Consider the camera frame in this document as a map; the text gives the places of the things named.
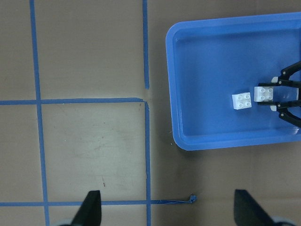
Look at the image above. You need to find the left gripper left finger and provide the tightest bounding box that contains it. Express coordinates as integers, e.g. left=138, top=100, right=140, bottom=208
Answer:
left=71, top=190, right=102, bottom=226

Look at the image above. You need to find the blue plastic tray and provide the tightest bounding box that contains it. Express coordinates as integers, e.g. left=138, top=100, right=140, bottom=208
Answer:
left=166, top=12, right=301, bottom=151

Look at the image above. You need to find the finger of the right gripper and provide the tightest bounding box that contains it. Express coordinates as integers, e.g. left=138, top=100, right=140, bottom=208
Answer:
left=258, top=61, right=301, bottom=88
left=258, top=100, right=301, bottom=128

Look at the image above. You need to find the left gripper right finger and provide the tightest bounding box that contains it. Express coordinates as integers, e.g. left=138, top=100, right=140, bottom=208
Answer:
left=234, top=189, right=274, bottom=226

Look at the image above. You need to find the white block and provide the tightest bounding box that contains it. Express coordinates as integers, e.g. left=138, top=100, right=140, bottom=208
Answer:
left=232, top=92, right=252, bottom=110
left=253, top=87, right=274, bottom=102

